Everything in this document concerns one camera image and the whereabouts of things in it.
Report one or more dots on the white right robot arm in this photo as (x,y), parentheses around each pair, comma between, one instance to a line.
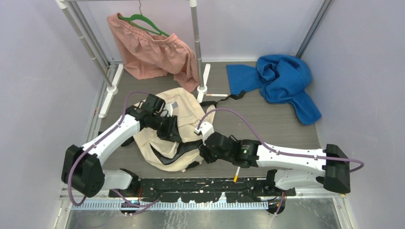
(289,167)

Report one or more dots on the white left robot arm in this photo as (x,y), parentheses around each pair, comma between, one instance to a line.
(82,168)

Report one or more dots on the blue cloth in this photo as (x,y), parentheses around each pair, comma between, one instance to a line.
(281,79)

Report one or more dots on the white pink pen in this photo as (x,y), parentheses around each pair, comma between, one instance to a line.
(217,95)

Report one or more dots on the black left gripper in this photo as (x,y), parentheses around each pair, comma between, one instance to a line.
(172,132)

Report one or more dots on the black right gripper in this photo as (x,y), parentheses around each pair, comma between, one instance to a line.
(204,153)

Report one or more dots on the pink garment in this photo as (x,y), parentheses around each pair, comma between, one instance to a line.
(147,55)

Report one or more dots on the metal corner pole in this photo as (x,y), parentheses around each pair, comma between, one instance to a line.
(320,15)

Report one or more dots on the cream canvas backpack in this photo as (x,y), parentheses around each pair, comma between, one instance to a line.
(175,146)

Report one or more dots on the white yellow pen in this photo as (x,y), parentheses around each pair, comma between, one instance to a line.
(236,175)

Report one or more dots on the metal clothes rack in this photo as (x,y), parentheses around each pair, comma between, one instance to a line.
(203,72)

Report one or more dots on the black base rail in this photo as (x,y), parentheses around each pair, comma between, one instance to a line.
(202,190)

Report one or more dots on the green clothes hanger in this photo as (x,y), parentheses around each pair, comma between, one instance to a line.
(142,22)

